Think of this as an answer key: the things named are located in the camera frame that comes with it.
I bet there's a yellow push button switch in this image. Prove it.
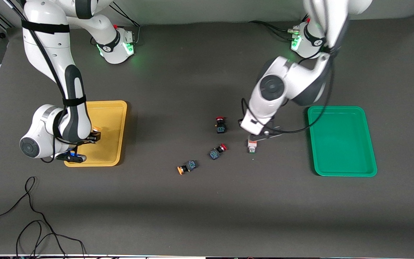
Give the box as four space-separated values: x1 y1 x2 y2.
177 160 198 176
87 125 102 144

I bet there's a yellow plastic tray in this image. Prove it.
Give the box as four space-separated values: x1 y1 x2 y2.
64 100 128 167

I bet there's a green plastic tray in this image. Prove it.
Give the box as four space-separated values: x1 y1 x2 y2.
307 106 378 177

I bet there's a dark grey table mat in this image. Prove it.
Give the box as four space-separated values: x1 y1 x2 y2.
0 13 414 258

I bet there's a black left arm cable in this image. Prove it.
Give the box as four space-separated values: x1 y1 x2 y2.
241 47 337 134

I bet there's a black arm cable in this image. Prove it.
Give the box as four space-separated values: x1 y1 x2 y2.
241 47 337 134
4 0 78 164

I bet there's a red push button switch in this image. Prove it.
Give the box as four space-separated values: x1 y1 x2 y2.
215 116 227 134
209 144 228 160

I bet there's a black velcro strap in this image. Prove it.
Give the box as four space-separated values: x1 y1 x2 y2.
63 95 86 106
22 20 70 35

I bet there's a long loose black cable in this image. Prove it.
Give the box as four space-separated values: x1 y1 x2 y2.
0 176 86 259

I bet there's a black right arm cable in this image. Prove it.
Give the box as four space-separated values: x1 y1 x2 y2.
4 0 78 164

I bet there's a black left base cable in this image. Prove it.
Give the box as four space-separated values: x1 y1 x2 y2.
248 21 299 40

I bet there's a black base cable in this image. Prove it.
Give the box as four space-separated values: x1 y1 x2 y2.
110 2 141 45
248 21 299 40

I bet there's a black right base cable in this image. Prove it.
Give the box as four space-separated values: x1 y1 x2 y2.
110 2 141 45

